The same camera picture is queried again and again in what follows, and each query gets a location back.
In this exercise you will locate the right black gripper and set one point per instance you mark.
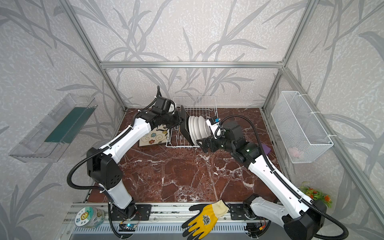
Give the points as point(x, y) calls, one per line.
point(205, 144)

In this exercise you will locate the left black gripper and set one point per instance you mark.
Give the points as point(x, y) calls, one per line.
point(176, 120)

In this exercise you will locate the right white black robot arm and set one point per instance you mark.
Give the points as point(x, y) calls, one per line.
point(301, 217)

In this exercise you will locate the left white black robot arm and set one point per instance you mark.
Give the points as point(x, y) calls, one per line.
point(103, 163)

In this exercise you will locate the purple pink brush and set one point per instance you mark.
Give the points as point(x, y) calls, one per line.
point(266, 149)

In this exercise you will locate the yellow black work glove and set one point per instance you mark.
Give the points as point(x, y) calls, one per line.
point(200, 225)

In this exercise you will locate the pink object in basket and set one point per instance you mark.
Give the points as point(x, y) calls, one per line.
point(295, 153)

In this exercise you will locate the green circuit board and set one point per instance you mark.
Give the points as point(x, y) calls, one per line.
point(126, 227)

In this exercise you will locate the artificial flower plant pot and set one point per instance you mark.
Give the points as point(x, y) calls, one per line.
point(316, 194)

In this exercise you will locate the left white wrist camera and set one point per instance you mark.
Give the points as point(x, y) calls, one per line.
point(172, 107)

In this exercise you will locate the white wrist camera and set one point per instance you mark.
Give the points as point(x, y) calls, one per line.
point(215, 126)
point(172, 107)

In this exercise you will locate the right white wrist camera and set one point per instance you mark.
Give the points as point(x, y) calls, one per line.
point(215, 126)

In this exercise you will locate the white wire dish rack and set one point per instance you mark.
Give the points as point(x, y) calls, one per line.
point(204, 106)

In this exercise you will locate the white wire mesh wall basket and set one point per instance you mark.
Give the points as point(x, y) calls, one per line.
point(299, 127)

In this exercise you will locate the clear acrylic wall shelf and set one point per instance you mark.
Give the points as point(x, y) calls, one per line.
point(47, 142)

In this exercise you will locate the aluminium mounting rail base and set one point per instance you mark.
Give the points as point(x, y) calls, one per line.
point(164, 221)

